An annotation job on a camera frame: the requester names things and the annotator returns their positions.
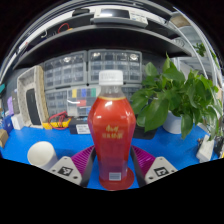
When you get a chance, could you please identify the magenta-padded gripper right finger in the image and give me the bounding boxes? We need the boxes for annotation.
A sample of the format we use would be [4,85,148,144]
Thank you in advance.
[129,145,179,188]

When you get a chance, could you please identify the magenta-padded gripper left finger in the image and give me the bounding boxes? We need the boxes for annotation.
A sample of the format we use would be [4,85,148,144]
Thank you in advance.
[47,145,98,188]

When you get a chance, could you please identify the red drink bottle white cap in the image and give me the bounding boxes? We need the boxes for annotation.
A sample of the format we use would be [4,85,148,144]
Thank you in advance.
[87,69,138,184]

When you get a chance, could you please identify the black box white label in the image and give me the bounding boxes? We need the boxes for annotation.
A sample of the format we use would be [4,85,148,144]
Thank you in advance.
[68,117,93,136]

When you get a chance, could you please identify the yellow multimeter red leads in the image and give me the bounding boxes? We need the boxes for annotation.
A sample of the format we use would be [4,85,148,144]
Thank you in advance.
[41,110,72,131]

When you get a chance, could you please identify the white power adapter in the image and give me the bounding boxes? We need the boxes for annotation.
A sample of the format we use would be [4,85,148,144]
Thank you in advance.
[195,134,216,164]

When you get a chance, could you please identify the green potted plant white pot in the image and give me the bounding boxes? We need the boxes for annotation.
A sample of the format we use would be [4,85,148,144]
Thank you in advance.
[129,53,221,141]

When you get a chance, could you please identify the grey small-parts drawer cabinet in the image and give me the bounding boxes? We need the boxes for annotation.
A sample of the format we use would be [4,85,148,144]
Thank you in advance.
[121,83,143,101]
[44,89,69,118]
[87,49,143,84]
[43,49,88,91]

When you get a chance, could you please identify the black rounded speaker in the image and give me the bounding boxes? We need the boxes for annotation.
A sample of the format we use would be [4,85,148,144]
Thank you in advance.
[25,88,43,126]

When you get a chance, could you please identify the clear organizer box colourful parts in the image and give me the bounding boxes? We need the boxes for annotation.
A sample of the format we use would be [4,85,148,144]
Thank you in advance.
[66,85,101,118]

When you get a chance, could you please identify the dark grey standing box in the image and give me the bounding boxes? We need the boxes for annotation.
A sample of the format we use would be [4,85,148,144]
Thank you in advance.
[11,90,21,115]

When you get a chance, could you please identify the white perforated storage bin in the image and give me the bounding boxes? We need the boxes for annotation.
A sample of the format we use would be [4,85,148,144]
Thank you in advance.
[16,64,46,128]

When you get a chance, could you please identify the black workbench shelf unit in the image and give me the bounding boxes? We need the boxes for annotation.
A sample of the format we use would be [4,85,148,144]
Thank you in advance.
[3,6,194,73]

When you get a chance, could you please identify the white shelf unit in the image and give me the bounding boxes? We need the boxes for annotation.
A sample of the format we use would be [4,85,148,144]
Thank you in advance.
[173,13,224,101]

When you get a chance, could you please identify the white cup gold handle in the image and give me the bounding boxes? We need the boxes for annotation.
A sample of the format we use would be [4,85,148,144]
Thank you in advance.
[26,140,59,172]

